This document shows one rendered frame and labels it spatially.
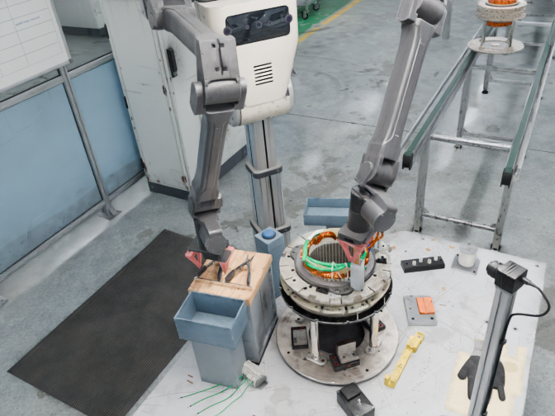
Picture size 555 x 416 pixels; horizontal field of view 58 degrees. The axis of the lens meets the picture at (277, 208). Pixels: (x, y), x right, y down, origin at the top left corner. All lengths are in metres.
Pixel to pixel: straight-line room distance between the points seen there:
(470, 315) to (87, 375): 1.88
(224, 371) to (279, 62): 0.93
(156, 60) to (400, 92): 2.40
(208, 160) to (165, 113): 2.37
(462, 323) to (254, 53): 1.07
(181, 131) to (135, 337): 1.43
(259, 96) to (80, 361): 1.82
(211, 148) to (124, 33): 2.41
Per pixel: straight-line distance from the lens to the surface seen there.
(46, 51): 3.37
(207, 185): 1.25
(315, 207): 1.80
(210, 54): 1.03
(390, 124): 1.17
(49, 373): 2.92
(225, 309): 1.47
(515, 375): 1.67
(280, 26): 1.55
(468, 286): 1.90
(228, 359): 1.48
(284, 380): 1.59
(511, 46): 4.20
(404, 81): 1.18
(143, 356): 2.79
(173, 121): 3.51
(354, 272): 1.34
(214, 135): 1.12
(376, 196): 1.15
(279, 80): 1.60
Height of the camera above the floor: 2.05
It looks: 35 degrees down
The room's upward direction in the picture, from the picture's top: 6 degrees counter-clockwise
